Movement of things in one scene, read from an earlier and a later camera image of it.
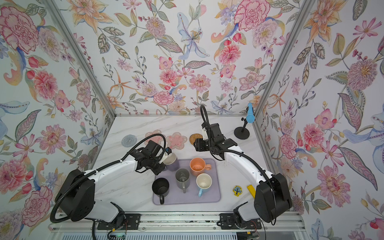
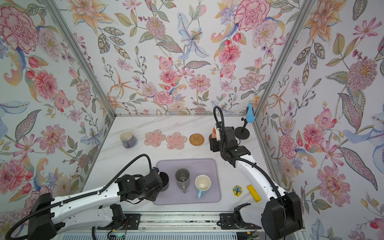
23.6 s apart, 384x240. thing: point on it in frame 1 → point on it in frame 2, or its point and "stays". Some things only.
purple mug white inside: x=172 y=163 → x=129 y=140
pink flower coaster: x=156 y=139 stays
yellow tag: x=252 y=190 stays
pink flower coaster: x=176 y=141 stays
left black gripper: x=160 y=169 → x=157 y=191
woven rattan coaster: x=194 y=136 stays
